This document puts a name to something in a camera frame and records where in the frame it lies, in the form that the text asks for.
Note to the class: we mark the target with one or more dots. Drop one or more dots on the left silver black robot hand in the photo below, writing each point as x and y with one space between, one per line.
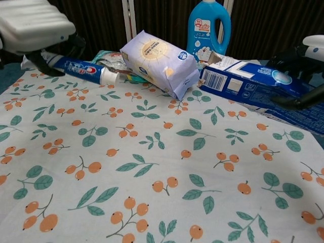
33 22

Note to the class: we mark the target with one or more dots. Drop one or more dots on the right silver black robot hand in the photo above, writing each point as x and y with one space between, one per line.
311 65

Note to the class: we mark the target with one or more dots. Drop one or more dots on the blue toothpaste carton box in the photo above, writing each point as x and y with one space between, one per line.
255 86

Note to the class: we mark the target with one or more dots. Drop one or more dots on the blue white toothpaste tube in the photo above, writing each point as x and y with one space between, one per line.
83 69

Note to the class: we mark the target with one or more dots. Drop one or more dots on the black pleated curtain screen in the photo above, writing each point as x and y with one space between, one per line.
96 22

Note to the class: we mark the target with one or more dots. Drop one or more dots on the teal silver snack packet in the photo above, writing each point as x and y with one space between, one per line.
108 59

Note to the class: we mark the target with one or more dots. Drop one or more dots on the blue pump detergent bottle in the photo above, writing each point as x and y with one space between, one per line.
202 33

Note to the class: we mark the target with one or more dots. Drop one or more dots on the lavender wet wipes pack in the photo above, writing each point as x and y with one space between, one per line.
157 58

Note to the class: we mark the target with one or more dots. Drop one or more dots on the floral orange-berry tablecloth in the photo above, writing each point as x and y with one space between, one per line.
152 164

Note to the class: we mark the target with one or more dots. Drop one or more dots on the white screen frame post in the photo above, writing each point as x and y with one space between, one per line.
129 20

